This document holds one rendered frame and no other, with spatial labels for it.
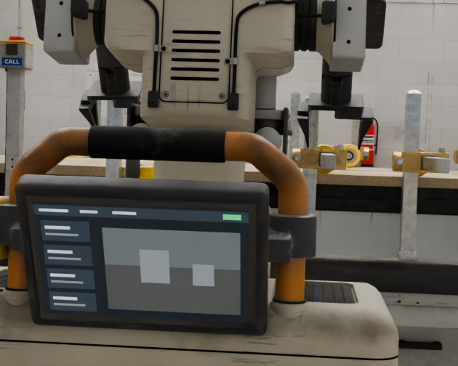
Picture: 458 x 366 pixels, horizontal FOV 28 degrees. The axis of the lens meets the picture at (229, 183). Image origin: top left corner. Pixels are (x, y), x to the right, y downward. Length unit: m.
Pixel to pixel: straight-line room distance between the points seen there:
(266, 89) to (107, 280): 0.62
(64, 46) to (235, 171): 0.32
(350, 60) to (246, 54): 0.17
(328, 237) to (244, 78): 1.26
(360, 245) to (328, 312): 1.53
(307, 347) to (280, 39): 0.50
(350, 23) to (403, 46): 8.16
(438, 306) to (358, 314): 1.37
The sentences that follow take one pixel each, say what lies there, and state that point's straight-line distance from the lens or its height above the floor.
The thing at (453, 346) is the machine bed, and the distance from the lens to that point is 2.64.
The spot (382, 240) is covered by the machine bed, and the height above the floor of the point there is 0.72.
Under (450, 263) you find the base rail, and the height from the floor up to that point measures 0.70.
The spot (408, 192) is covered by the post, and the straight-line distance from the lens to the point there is 2.30.
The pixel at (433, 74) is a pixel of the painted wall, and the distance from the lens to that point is 9.56.
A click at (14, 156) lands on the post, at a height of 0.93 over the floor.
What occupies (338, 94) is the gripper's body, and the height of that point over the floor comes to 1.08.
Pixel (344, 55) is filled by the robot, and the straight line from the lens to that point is 1.38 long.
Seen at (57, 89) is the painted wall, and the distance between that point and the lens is 9.80.
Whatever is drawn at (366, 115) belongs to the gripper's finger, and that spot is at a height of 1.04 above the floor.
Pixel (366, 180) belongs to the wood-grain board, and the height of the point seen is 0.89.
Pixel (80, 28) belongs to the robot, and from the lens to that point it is 1.43.
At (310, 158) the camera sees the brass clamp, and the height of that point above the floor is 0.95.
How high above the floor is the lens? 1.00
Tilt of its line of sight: 3 degrees down
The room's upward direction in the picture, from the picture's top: 2 degrees clockwise
